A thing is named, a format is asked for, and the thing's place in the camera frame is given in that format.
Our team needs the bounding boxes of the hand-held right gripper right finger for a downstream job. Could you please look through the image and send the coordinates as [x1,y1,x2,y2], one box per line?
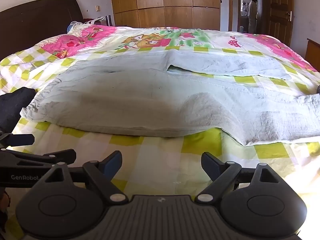
[194,152,278,204]

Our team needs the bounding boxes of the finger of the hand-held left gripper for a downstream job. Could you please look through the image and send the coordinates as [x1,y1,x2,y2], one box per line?
[0,133,35,147]
[0,149,77,166]

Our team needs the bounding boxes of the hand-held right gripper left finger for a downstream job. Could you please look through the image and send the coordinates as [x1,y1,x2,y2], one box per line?
[45,151,129,204]

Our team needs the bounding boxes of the light grey pants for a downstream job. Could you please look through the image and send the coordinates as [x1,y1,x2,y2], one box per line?
[20,49,320,147]

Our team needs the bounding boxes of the black folded cloth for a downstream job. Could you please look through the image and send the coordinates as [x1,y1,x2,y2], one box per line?
[0,87,37,133]

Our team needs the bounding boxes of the checked cartoon print bedsheet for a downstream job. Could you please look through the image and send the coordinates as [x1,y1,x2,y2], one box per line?
[0,26,320,240]

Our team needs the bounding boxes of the dark brown headboard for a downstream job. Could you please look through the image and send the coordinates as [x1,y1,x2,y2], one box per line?
[0,0,84,61]

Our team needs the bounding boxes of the wooden cabinet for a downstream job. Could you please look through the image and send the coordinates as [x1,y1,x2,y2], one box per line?
[305,38,320,72]

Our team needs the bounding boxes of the brown wooden door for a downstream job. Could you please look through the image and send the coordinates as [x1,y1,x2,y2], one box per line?
[262,0,296,47]

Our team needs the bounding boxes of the wooden wardrobe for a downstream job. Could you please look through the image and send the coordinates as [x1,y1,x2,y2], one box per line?
[109,0,221,31]

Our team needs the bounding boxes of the white cable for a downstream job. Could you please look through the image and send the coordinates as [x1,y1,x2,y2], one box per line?
[71,21,92,38]

